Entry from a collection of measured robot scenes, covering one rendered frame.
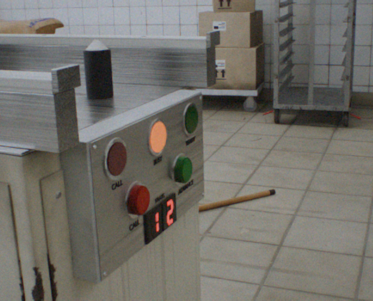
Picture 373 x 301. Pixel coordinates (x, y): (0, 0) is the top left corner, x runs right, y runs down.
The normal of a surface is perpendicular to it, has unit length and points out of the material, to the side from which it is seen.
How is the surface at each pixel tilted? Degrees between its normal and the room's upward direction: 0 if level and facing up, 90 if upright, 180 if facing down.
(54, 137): 90
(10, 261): 90
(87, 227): 90
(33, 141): 90
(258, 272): 0
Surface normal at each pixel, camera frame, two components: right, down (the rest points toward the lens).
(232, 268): -0.04, -0.96
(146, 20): -0.36, 0.28
